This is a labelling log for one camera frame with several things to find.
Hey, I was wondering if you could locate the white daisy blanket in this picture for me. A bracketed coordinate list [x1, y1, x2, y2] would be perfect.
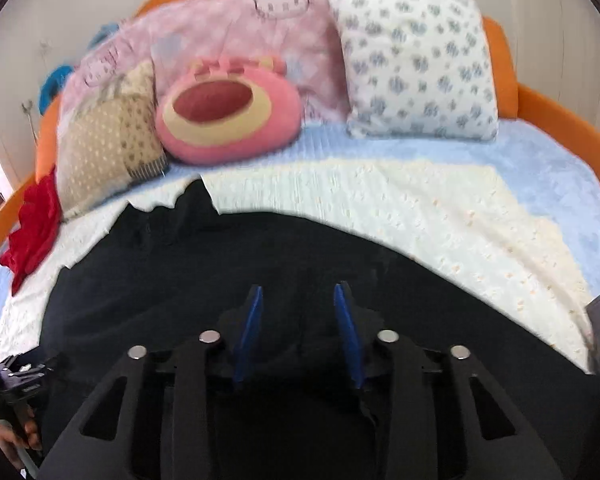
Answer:
[0, 160, 598, 376]

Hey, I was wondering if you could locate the blue ring toy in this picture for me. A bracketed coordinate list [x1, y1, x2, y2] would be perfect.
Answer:
[37, 22, 121, 116]

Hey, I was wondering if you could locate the person's left hand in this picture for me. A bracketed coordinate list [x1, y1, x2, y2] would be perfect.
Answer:
[0, 407, 43, 463]

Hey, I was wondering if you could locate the metal wall hanger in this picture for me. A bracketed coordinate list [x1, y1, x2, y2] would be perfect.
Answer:
[21, 100, 40, 161]

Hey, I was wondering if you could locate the pink cat print quilt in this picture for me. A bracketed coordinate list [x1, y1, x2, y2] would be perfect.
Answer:
[60, 0, 361, 126]

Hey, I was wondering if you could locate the orange bed frame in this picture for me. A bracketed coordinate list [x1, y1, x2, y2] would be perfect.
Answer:
[0, 0, 600, 251]

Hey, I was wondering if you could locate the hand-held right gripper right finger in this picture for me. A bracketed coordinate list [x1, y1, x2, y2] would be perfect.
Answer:
[332, 281, 566, 480]

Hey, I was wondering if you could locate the beige dotted patchwork pillow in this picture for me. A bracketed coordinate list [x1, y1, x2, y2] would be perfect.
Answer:
[55, 60, 171, 221]

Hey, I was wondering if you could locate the red cloth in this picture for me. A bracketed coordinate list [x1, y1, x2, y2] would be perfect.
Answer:
[0, 170, 63, 296]

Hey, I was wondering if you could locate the pink bear plush cushion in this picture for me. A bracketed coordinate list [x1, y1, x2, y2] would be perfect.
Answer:
[155, 56, 303, 166]

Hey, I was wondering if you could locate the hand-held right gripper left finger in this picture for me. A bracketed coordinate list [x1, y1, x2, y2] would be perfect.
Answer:
[37, 284, 266, 480]

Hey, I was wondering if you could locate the white blue-flowered pillow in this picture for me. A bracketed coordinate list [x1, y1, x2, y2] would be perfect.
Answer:
[327, 0, 501, 142]

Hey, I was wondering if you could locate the black garment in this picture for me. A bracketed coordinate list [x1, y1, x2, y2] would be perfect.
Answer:
[40, 180, 600, 480]

